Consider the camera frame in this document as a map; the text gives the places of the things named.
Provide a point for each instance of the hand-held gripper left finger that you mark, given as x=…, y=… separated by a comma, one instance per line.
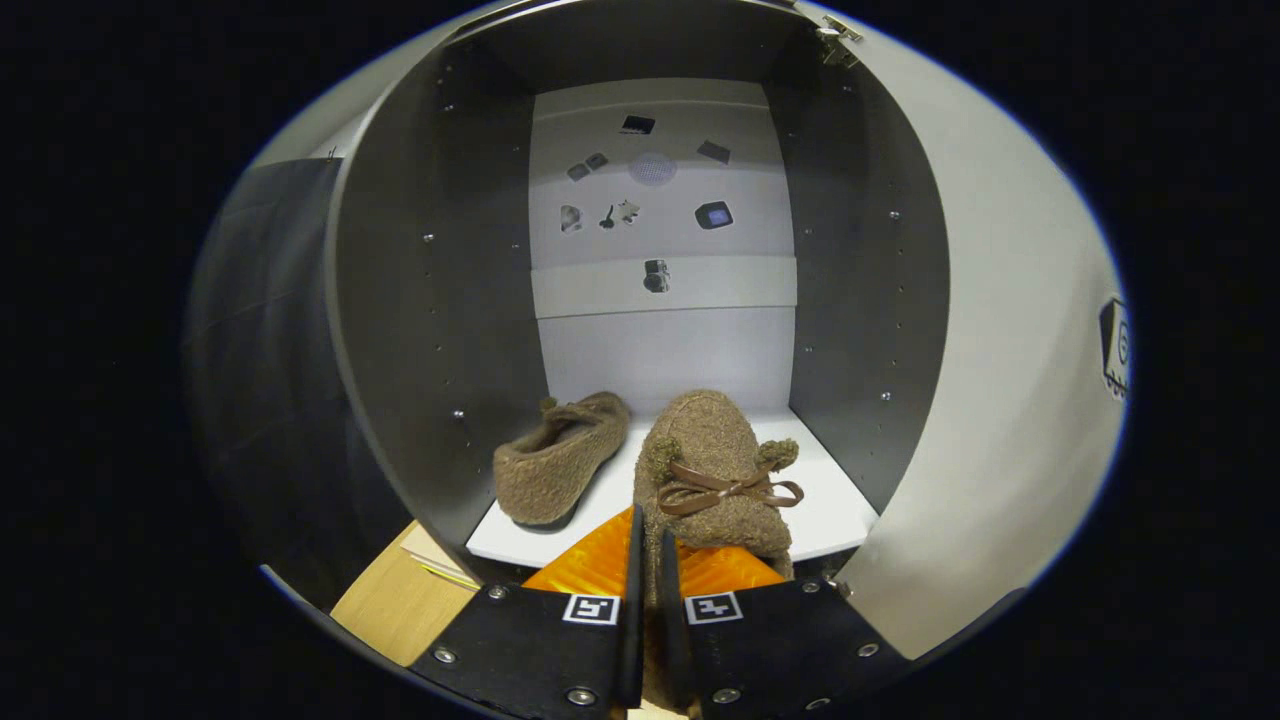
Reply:
x=634, y=620

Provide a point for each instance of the brown fuzzy shoe with bow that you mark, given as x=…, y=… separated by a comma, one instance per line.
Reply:
x=710, y=450

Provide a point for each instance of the dark grey shoe cabinet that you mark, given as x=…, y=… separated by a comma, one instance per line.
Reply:
x=420, y=300

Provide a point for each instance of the black backdrop cloth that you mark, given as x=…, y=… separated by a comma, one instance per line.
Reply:
x=270, y=400

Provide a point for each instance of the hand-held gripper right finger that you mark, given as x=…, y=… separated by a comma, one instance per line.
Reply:
x=672, y=630

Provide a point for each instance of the orange and white book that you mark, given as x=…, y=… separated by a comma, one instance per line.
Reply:
x=430, y=550

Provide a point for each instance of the metal door hinge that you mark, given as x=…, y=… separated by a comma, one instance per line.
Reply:
x=840, y=587
x=835, y=35

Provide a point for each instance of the yellow-edged book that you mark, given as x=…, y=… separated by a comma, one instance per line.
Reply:
x=455, y=578

